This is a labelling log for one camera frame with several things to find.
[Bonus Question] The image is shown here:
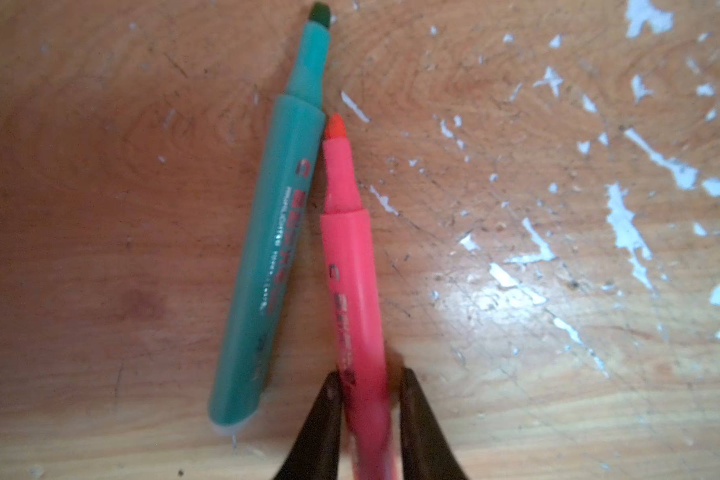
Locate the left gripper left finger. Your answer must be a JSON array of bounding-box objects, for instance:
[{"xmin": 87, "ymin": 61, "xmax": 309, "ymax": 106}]
[{"xmin": 274, "ymin": 371, "xmax": 343, "ymax": 480}]

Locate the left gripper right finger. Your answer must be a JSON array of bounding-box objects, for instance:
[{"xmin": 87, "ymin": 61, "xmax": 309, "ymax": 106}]
[{"xmin": 399, "ymin": 368, "xmax": 467, "ymax": 480}]

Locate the pink marker pen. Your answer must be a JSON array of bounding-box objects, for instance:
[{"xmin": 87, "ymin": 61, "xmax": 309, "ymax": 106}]
[{"xmin": 320, "ymin": 114, "xmax": 397, "ymax": 479}]

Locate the green marker pen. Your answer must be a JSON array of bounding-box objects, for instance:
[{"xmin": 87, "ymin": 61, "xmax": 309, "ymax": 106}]
[{"xmin": 208, "ymin": 2, "xmax": 331, "ymax": 436}]

